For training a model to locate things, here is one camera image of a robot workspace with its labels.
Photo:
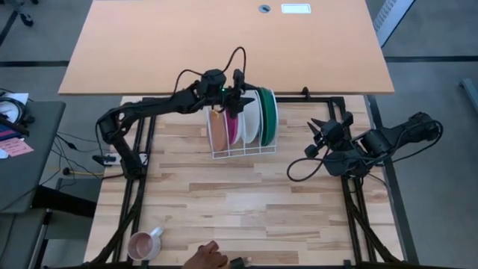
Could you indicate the white perforated computer case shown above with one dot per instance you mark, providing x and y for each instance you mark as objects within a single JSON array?
[{"x": 392, "y": 18}]

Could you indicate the pink ceramic mug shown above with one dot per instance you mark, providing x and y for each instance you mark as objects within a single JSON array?
[{"x": 143, "y": 244}]

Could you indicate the small black object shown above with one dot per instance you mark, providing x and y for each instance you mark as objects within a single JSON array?
[{"x": 237, "y": 263}]

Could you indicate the blue flat item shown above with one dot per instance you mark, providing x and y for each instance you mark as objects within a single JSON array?
[{"x": 5, "y": 133}]

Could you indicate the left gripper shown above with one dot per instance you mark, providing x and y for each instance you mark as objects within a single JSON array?
[{"x": 233, "y": 101}]

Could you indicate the black case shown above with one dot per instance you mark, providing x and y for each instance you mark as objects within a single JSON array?
[{"x": 63, "y": 201}]

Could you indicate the black chair base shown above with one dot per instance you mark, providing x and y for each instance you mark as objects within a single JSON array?
[{"x": 27, "y": 18}]

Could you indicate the light tan desk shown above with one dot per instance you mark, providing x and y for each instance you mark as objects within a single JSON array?
[{"x": 224, "y": 30}]

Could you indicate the person's hand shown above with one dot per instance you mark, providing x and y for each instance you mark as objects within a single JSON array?
[{"x": 205, "y": 258}]

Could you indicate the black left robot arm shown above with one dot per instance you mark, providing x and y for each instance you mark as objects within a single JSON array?
[{"x": 149, "y": 108}]

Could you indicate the black power strip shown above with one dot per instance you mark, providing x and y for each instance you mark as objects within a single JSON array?
[{"x": 104, "y": 160}]

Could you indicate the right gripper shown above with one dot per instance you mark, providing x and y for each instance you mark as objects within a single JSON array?
[{"x": 332, "y": 134}]

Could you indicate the black aluminium rig frame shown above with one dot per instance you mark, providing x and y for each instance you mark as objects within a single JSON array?
[{"x": 298, "y": 99}]

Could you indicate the black frame clamp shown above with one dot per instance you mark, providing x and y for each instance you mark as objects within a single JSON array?
[{"x": 305, "y": 92}]

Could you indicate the white rectangular desk plate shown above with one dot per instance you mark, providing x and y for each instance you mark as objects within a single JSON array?
[{"x": 296, "y": 8}]

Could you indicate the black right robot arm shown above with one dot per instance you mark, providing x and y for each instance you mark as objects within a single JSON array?
[{"x": 403, "y": 134}]

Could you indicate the orange plate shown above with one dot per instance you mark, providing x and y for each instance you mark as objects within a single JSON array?
[{"x": 217, "y": 130}]

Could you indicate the white plate with green underside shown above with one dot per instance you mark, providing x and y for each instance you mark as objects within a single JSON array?
[{"x": 252, "y": 119}]

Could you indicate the white plate with pink underside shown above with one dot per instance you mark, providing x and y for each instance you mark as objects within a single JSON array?
[{"x": 232, "y": 129}]

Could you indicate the white paper sheet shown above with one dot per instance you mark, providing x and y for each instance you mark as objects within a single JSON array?
[{"x": 18, "y": 98}]

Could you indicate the pink paper note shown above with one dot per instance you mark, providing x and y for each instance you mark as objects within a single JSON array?
[{"x": 15, "y": 146}]

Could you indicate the dark grey side table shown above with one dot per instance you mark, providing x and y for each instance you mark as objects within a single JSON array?
[{"x": 30, "y": 172}]

